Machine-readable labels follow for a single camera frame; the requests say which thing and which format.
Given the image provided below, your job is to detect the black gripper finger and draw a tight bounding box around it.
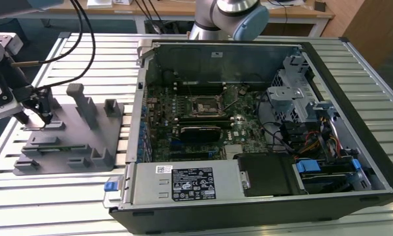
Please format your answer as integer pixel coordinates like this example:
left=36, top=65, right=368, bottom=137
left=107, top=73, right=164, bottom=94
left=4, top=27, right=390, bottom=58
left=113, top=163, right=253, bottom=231
left=37, top=88, right=53, bottom=125
left=13, top=109, right=31, bottom=125

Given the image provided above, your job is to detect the metal socket cover frame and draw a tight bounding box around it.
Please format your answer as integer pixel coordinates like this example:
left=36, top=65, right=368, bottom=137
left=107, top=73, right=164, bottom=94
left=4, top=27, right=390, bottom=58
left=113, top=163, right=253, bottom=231
left=217, top=85, right=242, bottom=116

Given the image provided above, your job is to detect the CPU socket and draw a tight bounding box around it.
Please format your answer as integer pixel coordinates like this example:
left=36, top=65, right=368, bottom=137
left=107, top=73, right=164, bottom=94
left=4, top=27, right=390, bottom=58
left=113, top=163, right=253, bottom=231
left=189, top=95, right=224, bottom=116

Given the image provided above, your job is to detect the grey plastic parts rack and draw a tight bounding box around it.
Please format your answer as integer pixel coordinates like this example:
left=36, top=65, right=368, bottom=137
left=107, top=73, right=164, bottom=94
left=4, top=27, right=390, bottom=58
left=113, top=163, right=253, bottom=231
left=12, top=83, right=127, bottom=177

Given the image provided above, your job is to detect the green RAM stick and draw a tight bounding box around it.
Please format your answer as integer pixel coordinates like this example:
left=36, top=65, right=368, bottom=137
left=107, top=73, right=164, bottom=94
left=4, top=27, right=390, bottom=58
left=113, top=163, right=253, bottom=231
left=40, top=146, right=87, bottom=152

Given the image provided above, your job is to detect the black mesh wastebasket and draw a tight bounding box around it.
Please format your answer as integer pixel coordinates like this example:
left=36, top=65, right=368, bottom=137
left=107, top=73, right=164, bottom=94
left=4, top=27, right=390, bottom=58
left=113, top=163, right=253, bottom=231
left=8, top=18, right=29, bottom=47

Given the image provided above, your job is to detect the blue case latch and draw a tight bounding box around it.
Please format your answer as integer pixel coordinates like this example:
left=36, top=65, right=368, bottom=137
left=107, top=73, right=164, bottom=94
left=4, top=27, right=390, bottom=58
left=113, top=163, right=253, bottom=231
left=103, top=180, right=119, bottom=193

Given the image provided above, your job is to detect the silver power supply with label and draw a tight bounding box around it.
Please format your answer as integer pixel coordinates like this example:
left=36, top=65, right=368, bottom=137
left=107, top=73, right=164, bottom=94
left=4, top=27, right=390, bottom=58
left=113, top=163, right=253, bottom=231
left=123, top=160, right=244, bottom=205

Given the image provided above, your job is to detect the black graphics card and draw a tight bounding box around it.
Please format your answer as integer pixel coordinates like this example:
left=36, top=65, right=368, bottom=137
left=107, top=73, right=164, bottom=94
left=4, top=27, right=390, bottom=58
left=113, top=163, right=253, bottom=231
left=178, top=126, right=221, bottom=144

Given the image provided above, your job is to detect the silver chipset heatsink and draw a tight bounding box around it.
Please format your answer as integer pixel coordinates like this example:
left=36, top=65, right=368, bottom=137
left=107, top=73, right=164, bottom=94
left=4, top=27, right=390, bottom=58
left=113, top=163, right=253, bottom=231
left=222, top=144, right=245, bottom=158

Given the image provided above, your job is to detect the green motherboard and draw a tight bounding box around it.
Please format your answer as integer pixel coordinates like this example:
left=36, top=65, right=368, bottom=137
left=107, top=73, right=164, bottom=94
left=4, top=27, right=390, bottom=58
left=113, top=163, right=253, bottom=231
left=143, top=82, right=272, bottom=163

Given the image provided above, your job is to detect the black open PC case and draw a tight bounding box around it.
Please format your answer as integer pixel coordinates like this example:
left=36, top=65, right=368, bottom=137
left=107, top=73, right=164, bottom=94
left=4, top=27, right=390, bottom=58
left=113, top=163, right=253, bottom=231
left=108, top=36, right=393, bottom=236

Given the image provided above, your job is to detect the black drive box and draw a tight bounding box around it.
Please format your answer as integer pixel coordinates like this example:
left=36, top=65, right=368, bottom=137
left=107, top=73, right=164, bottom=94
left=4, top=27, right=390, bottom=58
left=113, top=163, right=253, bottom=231
left=233, top=152, right=305, bottom=198

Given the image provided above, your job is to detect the silver metal drive cage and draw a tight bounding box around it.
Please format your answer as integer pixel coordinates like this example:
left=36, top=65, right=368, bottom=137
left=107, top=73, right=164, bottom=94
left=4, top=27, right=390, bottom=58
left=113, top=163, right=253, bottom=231
left=266, top=55, right=317, bottom=123

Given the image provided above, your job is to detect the blue disk carrier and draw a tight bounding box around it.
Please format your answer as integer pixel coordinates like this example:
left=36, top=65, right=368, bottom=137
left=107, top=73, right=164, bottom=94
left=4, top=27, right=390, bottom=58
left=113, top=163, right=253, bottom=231
left=296, top=159, right=322, bottom=177

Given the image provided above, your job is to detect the wooden cabinet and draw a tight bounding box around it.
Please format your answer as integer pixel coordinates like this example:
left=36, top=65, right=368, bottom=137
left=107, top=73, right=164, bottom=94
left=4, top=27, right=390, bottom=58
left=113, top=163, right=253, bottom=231
left=320, top=0, right=393, bottom=72

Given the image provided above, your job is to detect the white black-faced wrist camera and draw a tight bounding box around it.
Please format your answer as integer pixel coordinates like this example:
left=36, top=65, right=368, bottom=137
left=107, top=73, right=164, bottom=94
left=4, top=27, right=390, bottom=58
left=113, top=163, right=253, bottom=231
left=0, top=80, right=23, bottom=119

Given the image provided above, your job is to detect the small grey box wrist camera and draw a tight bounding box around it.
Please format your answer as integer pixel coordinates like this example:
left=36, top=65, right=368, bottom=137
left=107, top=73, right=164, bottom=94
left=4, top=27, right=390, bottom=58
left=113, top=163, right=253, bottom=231
left=0, top=32, right=24, bottom=54

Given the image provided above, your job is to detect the black wire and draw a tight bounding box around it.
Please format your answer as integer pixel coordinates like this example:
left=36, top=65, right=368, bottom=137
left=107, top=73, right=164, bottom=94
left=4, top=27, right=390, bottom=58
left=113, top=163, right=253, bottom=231
left=261, top=121, right=294, bottom=154

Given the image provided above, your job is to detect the yellow orange wire bundle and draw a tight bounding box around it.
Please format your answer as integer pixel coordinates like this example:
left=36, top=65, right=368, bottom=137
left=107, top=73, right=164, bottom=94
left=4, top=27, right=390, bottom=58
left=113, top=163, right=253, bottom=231
left=296, top=137, right=344, bottom=154

